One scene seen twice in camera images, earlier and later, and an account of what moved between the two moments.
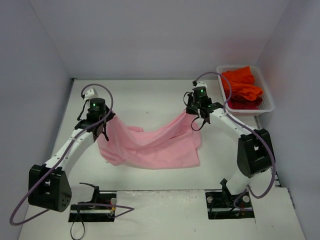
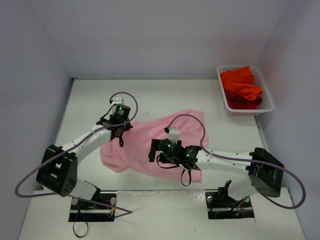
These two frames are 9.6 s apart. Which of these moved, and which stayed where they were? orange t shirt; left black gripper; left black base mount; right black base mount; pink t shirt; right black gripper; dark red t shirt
Moved: left black gripper; right black gripper; pink t shirt
Stayed: orange t shirt; dark red t shirt; left black base mount; right black base mount
